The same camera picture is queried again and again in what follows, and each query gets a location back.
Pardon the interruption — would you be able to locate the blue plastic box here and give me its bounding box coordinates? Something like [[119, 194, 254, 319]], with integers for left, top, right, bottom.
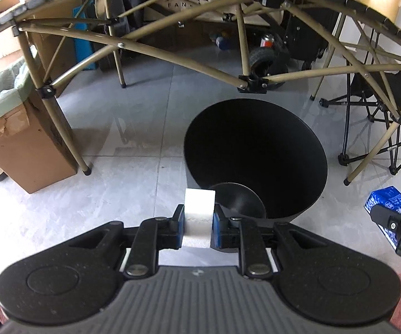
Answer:
[[73, 6, 100, 70]]

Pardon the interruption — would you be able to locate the black trash bin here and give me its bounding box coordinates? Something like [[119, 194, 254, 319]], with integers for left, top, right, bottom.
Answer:
[[184, 99, 328, 254]]

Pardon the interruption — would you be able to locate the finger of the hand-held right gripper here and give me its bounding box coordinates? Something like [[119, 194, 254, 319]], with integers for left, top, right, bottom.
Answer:
[[371, 205, 401, 240]]

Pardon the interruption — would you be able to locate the white foam block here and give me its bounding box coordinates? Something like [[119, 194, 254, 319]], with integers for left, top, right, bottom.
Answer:
[[183, 188, 217, 249]]

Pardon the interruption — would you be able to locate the blue carton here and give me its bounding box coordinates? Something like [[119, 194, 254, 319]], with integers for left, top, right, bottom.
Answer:
[[364, 185, 401, 251]]

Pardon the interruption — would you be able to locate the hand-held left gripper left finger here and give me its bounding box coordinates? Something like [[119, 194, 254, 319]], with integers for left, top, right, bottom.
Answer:
[[70, 205, 186, 279]]

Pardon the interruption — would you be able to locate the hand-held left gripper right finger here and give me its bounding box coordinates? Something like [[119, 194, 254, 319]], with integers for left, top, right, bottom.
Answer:
[[212, 205, 326, 281]]

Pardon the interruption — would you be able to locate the khaki folding table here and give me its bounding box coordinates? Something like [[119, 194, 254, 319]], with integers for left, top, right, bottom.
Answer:
[[0, 0, 401, 186]]

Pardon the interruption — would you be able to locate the black case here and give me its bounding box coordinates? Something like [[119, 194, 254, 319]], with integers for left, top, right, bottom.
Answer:
[[284, 7, 340, 70]]

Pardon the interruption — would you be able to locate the blue can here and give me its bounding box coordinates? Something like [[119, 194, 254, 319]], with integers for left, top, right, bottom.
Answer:
[[210, 32, 230, 51]]

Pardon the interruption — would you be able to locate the large cardboard box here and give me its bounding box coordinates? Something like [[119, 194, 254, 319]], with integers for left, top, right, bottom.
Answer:
[[30, 31, 74, 98]]

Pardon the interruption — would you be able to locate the dark grey bag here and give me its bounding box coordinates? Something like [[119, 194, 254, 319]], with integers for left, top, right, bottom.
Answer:
[[117, 0, 152, 42]]

